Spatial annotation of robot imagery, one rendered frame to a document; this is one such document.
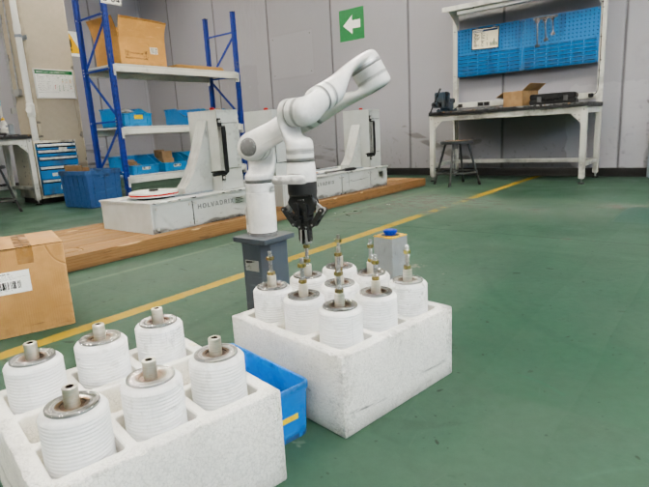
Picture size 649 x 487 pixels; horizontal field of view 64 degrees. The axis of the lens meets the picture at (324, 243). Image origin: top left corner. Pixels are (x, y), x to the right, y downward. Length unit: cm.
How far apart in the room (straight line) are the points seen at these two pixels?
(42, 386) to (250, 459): 38
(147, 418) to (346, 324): 44
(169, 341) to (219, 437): 28
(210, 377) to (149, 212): 235
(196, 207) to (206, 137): 53
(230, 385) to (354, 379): 29
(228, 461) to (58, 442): 27
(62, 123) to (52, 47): 91
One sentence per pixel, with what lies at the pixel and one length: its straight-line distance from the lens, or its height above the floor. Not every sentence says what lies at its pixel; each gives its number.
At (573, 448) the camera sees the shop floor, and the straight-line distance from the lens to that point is 117.
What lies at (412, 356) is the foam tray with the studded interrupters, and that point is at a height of 10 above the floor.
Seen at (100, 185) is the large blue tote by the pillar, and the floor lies 22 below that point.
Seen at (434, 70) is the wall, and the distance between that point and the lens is 683.
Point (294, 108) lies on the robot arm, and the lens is 127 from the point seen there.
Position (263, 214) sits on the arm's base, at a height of 37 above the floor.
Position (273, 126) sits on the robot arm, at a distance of 159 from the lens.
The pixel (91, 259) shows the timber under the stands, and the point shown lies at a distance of 293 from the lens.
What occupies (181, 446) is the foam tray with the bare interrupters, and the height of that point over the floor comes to 16.
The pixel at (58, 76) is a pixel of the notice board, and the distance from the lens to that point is 757.
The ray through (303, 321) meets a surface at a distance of 117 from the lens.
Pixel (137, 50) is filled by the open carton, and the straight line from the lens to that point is 647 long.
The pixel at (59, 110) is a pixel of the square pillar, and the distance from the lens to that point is 752.
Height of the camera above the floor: 62
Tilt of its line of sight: 12 degrees down
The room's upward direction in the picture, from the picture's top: 3 degrees counter-clockwise
